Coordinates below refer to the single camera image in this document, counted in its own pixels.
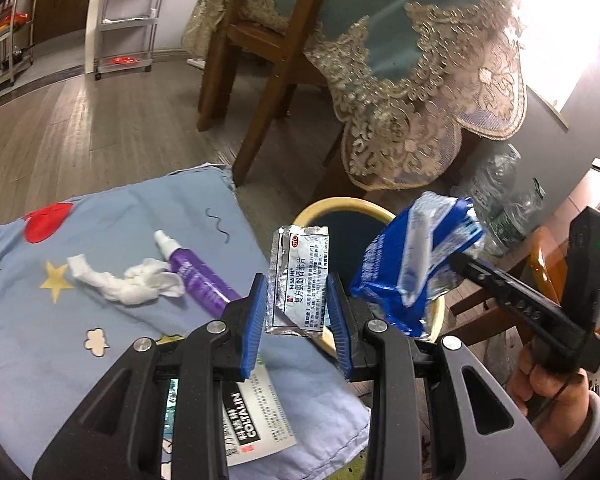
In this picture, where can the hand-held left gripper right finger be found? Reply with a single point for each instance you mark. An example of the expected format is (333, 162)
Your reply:
(339, 330)

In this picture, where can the yellow-rimmed trash bin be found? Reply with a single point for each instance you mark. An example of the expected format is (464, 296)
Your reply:
(350, 220)

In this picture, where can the white medicine box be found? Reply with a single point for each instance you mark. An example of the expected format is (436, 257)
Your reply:
(260, 420)

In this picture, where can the blue printed blanket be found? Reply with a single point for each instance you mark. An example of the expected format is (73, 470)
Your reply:
(130, 210)

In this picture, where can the window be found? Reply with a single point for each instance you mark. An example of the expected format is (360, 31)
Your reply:
(580, 35)

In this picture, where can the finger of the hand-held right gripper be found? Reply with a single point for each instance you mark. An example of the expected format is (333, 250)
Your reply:
(505, 287)

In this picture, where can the purple tube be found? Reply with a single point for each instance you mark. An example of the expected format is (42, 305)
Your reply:
(200, 275)

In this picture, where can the white twisted tissue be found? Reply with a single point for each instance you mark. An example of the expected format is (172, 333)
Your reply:
(130, 285)

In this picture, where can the brown wooden chair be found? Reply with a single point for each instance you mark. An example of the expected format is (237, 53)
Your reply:
(260, 125)

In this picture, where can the white shelf cart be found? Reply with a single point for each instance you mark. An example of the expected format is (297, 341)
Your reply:
(130, 20)

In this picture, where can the brown and black cabinet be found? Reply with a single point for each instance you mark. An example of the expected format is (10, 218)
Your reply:
(595, 180)

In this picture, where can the silver medicine sachet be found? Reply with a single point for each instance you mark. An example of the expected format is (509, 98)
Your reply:
(300, 280)

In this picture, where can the white power strip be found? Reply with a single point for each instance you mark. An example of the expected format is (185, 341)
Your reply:
(197, 62)

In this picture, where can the blue and white plastic package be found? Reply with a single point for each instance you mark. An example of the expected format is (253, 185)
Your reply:
(380, 270)

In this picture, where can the metal storage rack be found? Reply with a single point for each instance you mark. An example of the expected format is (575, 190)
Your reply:
(10, 60)

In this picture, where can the person's right hand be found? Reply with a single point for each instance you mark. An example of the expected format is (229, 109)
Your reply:
(522, 385)

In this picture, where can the table with lace tablecloth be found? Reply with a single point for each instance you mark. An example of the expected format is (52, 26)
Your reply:
(390, 5)

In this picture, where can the orange wooden chair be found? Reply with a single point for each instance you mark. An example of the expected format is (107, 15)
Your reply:
(542, 260)

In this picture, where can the brown wooden cabinet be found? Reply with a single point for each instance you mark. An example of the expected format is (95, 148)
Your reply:
(65, 10)

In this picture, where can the pack of plastic water bottles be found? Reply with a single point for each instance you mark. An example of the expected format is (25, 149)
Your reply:
(500, 185)

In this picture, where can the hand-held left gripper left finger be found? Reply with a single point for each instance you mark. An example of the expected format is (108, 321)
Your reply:
(252, 325)

